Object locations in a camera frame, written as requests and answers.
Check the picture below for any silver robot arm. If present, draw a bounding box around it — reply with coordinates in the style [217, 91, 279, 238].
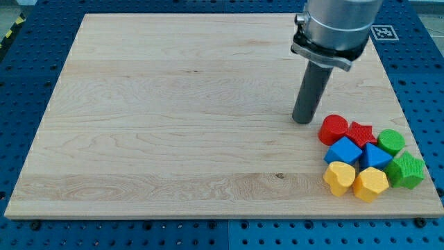
[291, 0, 382, 72]

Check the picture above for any light wooden board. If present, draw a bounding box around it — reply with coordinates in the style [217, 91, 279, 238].
[5, 14, 443, 220]

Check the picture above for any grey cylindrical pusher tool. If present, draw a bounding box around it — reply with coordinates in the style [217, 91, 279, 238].
[292, 61, 332, 124]

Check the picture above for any red cylinder block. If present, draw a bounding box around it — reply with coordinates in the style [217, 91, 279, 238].
[318, 115, 349, 146]

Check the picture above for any blue cube block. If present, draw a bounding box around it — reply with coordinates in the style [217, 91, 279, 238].
[324, 137, 363, 165]

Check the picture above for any yellow heart block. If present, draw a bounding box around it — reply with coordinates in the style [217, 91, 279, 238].
[323, 161, 356, 197]

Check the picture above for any red star block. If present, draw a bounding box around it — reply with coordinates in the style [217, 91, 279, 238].
[345, 122, 377, 149]

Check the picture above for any blue triangle block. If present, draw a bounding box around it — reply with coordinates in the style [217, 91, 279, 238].
[359, 143, 393, 171]

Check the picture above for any yellow hexagon block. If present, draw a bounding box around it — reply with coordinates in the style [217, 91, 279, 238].
[352, 167, 389, 203]

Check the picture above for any green cylinder block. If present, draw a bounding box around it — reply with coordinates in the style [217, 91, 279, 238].
[377, 129, 405, 156]

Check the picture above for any white fiducial marker tag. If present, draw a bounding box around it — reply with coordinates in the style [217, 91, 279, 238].
[370, 24, 399, 41]

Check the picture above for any green star block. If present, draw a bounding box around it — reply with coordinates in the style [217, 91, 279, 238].
[384, 151, 425, 190]

